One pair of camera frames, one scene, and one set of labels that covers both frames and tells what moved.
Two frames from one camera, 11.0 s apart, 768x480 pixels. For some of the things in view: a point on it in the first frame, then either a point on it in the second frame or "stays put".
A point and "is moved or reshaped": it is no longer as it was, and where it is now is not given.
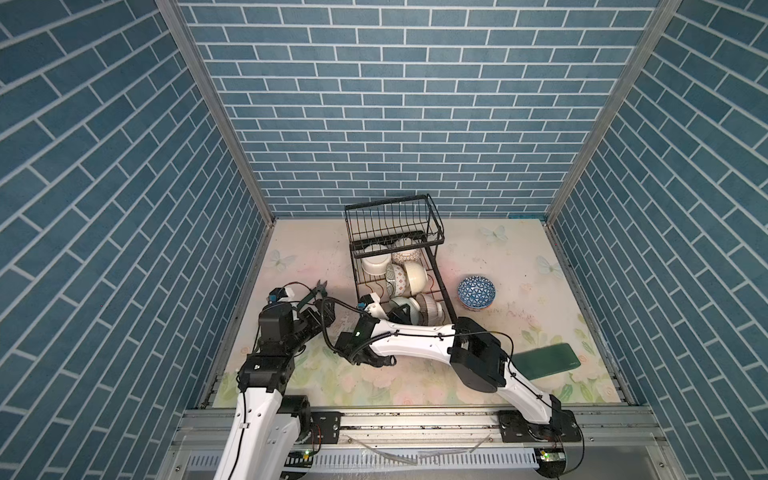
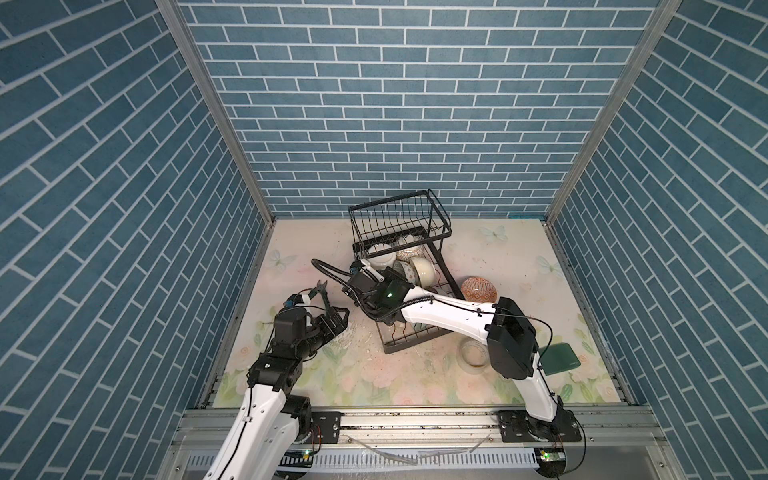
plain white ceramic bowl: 378,264 stays put
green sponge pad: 545,361 stays put
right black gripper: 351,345 -> 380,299
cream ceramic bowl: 417,276 is moved or reshaped
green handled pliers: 321,289 stays put
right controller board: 551,461 stays put
